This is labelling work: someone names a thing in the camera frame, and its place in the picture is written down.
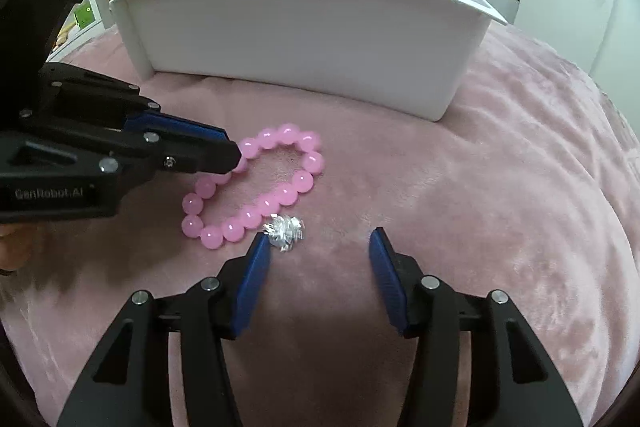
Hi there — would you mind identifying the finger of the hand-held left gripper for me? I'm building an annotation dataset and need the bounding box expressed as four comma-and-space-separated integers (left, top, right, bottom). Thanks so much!
2, 129, 244, 186
40, 63, 232, 144

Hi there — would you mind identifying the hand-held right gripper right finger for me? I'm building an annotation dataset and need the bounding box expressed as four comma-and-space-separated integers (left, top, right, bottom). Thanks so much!
368, 227, 583, 427

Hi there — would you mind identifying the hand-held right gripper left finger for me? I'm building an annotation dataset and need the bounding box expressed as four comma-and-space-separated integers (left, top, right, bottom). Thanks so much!
56, 231, 273, 427

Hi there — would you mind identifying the silver flower ring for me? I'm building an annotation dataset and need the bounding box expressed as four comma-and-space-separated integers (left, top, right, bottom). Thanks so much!
262, 214, 306, 254

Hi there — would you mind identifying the pink bead bracelet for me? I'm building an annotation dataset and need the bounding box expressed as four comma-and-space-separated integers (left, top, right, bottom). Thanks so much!
181, 123, 326, 252

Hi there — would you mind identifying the white plastic box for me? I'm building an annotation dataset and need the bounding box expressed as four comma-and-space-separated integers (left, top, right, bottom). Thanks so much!
108, 0, 508, 124

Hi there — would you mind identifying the person's left forearm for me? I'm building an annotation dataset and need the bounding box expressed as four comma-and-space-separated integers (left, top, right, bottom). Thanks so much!
0, 223, 32, 275

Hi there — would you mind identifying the green box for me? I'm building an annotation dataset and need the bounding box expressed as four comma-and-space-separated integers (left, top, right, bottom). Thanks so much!
72, 2, 96, 28

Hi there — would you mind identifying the white shelf unit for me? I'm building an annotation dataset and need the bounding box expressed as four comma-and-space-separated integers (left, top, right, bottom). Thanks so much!
50, 0, 117, 52

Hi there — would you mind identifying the pink fuzzy blanket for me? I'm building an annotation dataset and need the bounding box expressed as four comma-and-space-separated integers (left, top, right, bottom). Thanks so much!
0, 24, 640, 427

